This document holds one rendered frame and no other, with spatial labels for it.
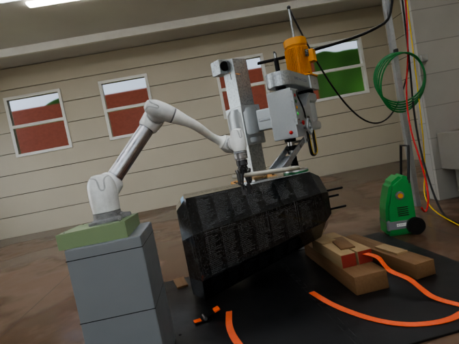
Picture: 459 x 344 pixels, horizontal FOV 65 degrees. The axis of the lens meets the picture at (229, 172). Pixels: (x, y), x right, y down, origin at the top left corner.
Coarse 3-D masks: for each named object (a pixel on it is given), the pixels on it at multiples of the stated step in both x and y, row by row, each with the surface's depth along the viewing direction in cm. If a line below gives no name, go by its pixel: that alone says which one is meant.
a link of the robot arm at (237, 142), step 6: (234, 132) 237; (240, 132) 237; (234, 138) 236; (240, 138) 236; (228, 144) 245; (234, 144) 237; (240, 144) 236; (246, 144) 239; (234, 150) 238; (240, 150) 236
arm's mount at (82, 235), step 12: (132, 216) 207; (72, 228) 209; (84, 228) 194; (96, 228) 188; (108, 228) 188; (120, 228) 189; (132, 228) 202; (60, 240) 187; (72, 240) 187; (84, 240) 188; (96, 240) 188; (108, 240) 188
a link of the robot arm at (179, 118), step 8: (176, 112) 222; (176, 120) 223; (184, 120) 225; (192, 120) 227; (192, 128) 230; (200, 128) 233; (208, 136) 242; (216, 136) 248; (224, 136) 250; (224, 144) 248; (232, 152) 253
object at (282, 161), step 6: (300, 144) 315; (294, 150) 300; (282, 156) 304; (288, 156) 304; (294, 156) 298; (276, 162) 290; (282, 162) 294; (288, 162) 283; (270, 168) 279; (276, 168) 286
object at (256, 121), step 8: (248, 112) 364; (256, 112) 369; (264, 112) 367; (232, 120) 370; (240, 120) 365; (248, 120) 364; (256, 120) 368; (264, 120) 367; (232, 128) 372; (240, 128) 366; (248, 128) 364; (256, 128) 367; (264, 128) 369; (272, 128) 369
